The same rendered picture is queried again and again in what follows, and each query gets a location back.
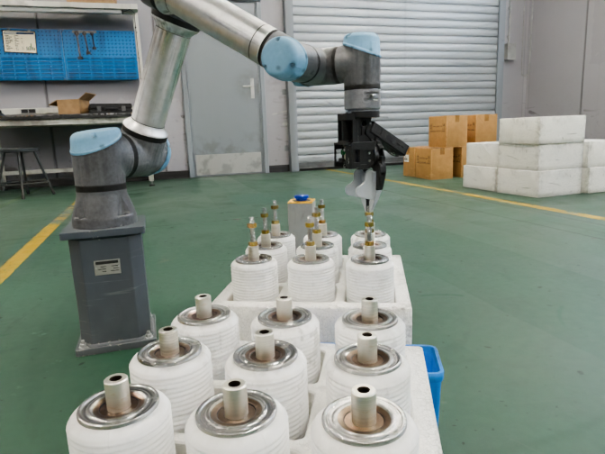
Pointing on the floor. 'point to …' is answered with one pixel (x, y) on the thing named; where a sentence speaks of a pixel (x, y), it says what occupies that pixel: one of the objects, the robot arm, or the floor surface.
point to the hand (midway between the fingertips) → (371, 204)
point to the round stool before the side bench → (23, 169)
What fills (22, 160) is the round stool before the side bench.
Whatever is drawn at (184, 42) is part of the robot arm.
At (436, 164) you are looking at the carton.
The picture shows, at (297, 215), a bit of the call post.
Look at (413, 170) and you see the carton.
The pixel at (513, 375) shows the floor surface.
